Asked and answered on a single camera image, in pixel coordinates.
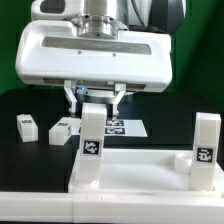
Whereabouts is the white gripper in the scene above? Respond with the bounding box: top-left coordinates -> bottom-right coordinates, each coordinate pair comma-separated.
15,20 -> 172,119

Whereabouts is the white desk top tray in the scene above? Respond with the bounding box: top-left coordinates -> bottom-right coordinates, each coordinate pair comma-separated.
68,148 -> 224,198

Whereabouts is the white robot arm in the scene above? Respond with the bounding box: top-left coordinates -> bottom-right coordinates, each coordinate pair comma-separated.
15,0 -> 186,118

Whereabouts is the fiducial marker sheet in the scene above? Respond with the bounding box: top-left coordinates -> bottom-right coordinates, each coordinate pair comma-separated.
105,119 -> 147,137

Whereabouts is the white front fence bar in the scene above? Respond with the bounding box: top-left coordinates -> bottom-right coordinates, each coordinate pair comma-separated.
0,192 -> 224,224

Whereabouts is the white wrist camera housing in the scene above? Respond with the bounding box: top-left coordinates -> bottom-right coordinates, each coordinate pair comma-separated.
31,0 -> 84,20

